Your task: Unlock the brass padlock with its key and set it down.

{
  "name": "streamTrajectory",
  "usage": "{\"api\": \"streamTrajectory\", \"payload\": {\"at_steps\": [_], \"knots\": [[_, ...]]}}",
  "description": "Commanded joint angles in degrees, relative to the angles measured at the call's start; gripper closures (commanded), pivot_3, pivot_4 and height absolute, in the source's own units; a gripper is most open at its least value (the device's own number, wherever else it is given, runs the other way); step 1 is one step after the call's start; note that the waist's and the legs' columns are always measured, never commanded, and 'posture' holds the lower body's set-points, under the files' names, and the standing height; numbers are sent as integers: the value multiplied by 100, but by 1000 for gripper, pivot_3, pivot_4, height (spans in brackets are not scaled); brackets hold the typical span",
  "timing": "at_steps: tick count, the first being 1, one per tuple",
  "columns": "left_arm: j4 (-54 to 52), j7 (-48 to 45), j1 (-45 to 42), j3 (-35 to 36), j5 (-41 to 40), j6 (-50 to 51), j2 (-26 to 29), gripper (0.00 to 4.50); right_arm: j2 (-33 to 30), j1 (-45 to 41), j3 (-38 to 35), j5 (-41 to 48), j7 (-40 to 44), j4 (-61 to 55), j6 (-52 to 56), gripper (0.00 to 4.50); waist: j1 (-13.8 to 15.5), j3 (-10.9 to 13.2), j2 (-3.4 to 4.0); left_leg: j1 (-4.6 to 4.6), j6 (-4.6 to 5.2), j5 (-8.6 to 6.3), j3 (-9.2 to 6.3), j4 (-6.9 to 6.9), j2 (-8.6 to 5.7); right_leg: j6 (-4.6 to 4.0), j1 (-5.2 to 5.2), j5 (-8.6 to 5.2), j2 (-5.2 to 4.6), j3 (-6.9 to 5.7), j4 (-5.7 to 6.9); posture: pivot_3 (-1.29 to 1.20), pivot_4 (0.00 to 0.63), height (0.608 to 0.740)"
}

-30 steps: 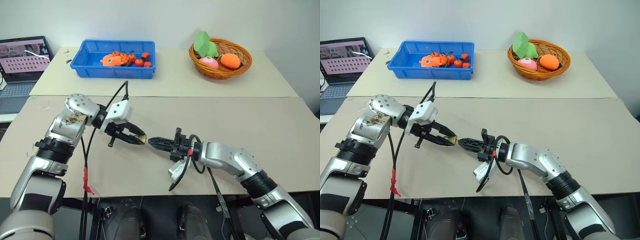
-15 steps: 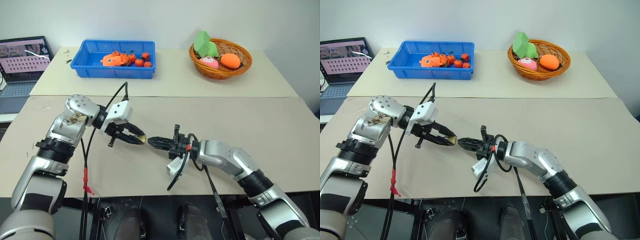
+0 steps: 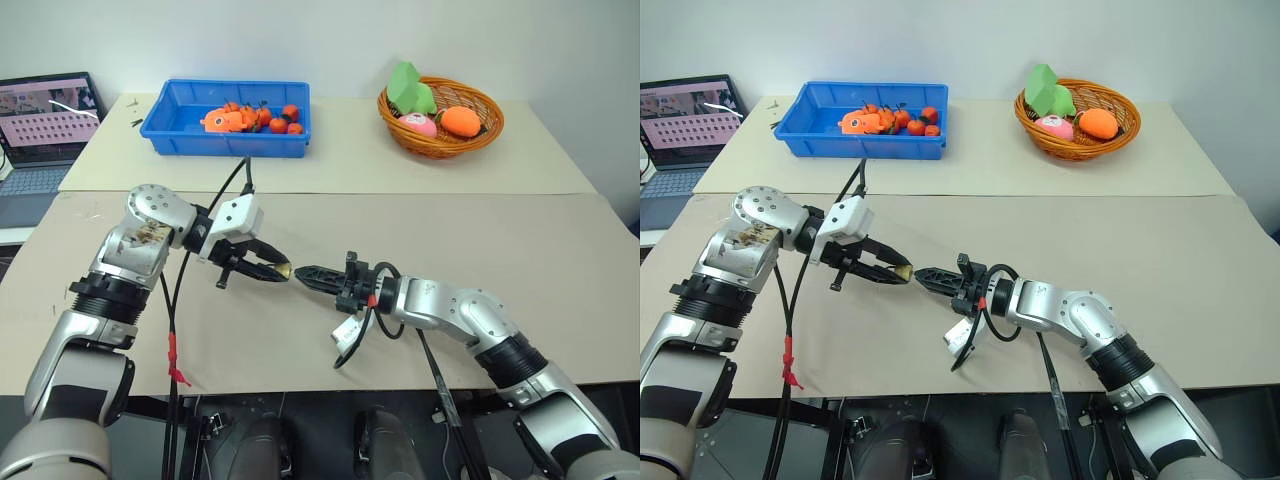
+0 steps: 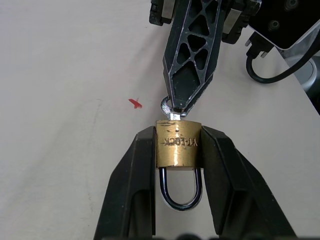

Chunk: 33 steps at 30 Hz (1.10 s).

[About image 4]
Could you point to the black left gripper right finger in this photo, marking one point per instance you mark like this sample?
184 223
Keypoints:
232 190

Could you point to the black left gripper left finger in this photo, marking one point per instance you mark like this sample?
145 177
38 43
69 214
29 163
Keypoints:
130 190

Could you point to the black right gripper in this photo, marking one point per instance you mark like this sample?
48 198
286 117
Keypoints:
243 15

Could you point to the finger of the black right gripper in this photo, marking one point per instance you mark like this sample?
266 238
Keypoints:
203 91

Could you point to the silver key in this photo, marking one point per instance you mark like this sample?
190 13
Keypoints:
165 106

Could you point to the brass padlock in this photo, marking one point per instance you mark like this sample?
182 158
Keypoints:
178 155

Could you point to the red mark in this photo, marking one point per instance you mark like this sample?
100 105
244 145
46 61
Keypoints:
135 103

